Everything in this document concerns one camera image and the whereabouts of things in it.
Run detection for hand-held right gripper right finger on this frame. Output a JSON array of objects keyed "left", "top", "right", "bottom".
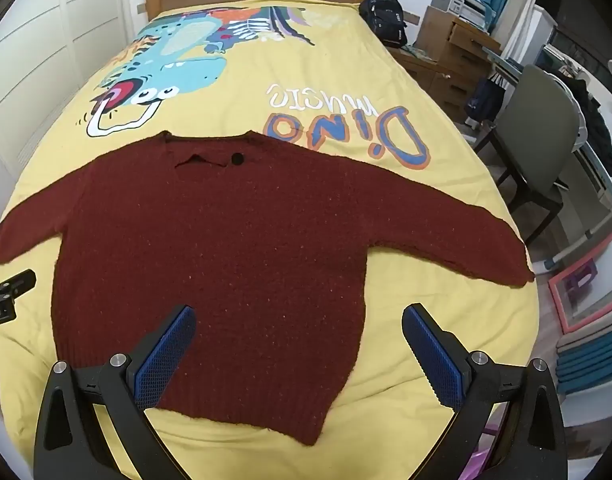
[{"left": 401, "top": 302, "right": 570, "bottom": 480}]

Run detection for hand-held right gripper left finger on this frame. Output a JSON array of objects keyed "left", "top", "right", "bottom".
[{"left": 33, "top": 304, "right": 197, "bottom": 480}]

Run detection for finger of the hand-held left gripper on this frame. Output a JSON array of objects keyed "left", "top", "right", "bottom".
[{"left": 0, "top": 268, "right": 37, "bottom": 302}]

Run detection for maroon knitted sweater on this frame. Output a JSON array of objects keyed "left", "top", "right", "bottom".
[{"left": 0, "top": 130, "right": 535, "bottom": 448}]

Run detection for dark hanging clothes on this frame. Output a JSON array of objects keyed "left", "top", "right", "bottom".
[{"left": 565, "top": 74, "right": 612, "bottom": 197}]

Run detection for purple plastic object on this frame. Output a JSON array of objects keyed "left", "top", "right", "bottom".
[{"left": 458, "top": 407, "right": 510, "bottom": 480}]

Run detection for stack of teal cushions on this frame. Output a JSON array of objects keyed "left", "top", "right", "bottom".
[{"left": 555, "top": 320, "right": 612, "bottom": 396}]

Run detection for white folding rack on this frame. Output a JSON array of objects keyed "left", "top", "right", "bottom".
[{"left": 542, "top": 144, "right": 612, "bottom": 269}]

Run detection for grey-green chair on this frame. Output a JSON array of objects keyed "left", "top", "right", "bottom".
[{"left": 473, "top": 64, "right": 588, "bottom": 247}]

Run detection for dark blue bag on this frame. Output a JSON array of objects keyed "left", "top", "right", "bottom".
[{"left": 463, "top": 72, "right": 513, "bottom": 129}]

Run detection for yellow dinosaur printed blanket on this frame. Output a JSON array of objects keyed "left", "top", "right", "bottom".
[{"left": 0, "top": 0, "right": 540, "bottom": 480}]

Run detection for brown cardboard boxes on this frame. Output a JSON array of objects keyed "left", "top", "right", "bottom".
[{"left": 390, "top": 7, "right": 503, "bottom": 124}]

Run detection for black backpack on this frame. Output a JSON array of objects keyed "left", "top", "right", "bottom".
[{"left": 359, "top": 0, "right": 407, "bottom": 50}]

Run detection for grey printer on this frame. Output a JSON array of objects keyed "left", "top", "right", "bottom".
[{"left": 432, "top": 0, "right": 493, "bottom": 29}]

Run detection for pink picture frame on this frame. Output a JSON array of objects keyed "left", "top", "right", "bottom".
[{"left": 548, "top": 257, "right": 612, "bottom": 335}]

